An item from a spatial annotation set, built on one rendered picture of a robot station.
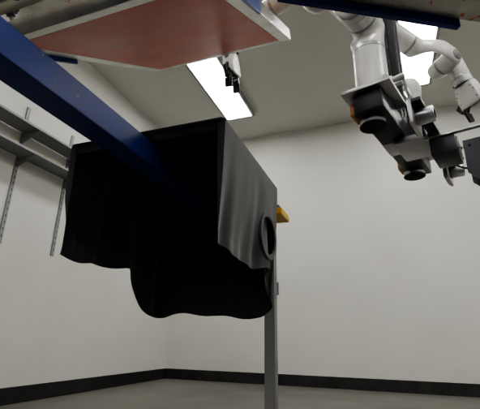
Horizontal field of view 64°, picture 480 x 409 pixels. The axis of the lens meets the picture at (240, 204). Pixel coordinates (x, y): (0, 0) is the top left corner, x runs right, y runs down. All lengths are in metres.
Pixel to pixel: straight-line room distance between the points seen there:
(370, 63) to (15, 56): 0.91
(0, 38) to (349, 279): 4.06
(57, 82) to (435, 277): 4.07
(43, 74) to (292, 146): 4.42
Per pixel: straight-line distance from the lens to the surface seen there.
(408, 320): 4.37
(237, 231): 0.94
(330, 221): 4.58
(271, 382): 1.51
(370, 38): 1.30
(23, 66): 0.74
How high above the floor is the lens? 0.47
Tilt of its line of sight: 19 degrees up
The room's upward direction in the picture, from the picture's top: 1 degrees clockwise
